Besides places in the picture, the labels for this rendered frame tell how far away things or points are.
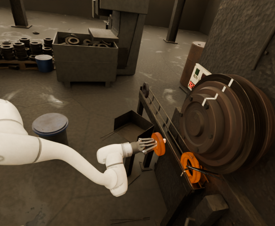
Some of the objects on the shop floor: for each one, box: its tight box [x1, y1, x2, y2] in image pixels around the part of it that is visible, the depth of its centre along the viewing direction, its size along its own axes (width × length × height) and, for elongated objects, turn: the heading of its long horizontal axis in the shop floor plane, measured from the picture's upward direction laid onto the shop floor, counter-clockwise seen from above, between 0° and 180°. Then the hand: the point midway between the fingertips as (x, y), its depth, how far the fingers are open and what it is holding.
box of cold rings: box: [52, 31, 118, 87], centre depth 317 cm, size 103×83×79 cm
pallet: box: [0, 38, 56, 70], centre depth 345 cm, size 120×81×44 cm
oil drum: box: [180, 41, 206, 88], centre depth 363 cm, size 59×59×89 cm
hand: (160, 141), depth 110 cm, fingers closed
